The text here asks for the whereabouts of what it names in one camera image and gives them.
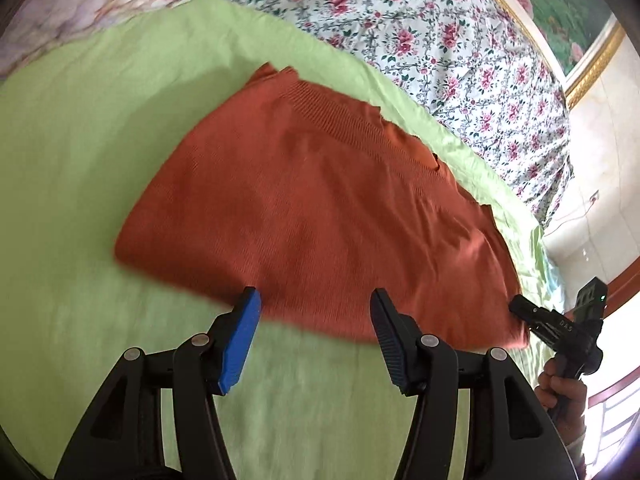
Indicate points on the person's right hand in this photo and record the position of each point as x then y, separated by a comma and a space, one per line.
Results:
570, 405

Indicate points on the pale purple floral cloth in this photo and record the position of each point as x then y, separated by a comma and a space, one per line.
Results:
75, 10

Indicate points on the white wall outlet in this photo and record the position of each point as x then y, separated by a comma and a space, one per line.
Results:
593, 197

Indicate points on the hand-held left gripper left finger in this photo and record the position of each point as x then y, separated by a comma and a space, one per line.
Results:
240, 345

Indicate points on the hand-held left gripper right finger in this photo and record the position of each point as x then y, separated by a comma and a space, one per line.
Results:
390, 340

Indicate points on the light green bed sheet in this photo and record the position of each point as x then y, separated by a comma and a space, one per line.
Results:
75, 160

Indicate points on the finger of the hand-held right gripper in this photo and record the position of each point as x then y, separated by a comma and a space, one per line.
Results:
522, 309

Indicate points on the gold framed flower picture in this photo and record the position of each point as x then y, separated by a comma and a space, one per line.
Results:
550, 10

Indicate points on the orange knit sweater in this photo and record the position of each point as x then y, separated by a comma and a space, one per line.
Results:
310, 200

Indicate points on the white floral bed sheet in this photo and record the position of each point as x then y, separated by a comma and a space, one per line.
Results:
450, 60

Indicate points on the red wooden furniture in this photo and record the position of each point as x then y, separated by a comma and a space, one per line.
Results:
625, 400

